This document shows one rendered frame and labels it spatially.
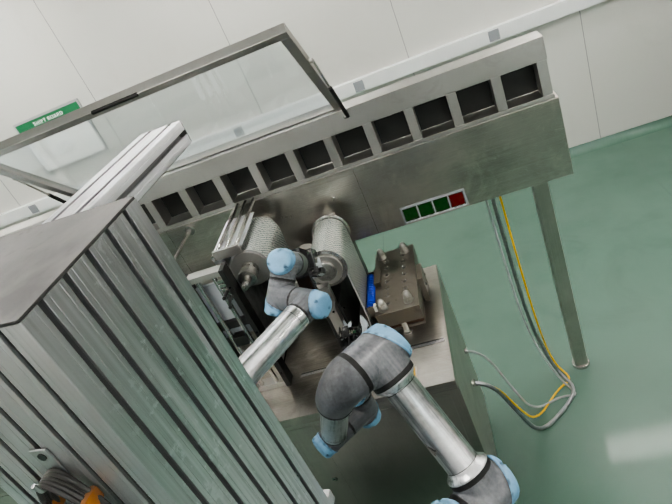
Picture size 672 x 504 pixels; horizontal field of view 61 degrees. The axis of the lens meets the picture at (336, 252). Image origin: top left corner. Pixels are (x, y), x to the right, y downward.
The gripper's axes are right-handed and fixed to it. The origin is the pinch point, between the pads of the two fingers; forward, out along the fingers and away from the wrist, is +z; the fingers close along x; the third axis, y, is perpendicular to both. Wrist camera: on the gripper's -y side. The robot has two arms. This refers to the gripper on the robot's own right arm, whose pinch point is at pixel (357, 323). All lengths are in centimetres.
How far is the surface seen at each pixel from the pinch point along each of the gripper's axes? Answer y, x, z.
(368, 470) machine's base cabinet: -56, 17, -14
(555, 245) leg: -35, -75, 61
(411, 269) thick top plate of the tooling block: -6.0, -18.6, 31.4
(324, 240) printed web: 22.2, 4.7, 21.8
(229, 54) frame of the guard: 92, 3, 10
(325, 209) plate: 22, 6, 46
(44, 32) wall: 118, 208, 279
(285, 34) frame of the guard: 92, -13, 10
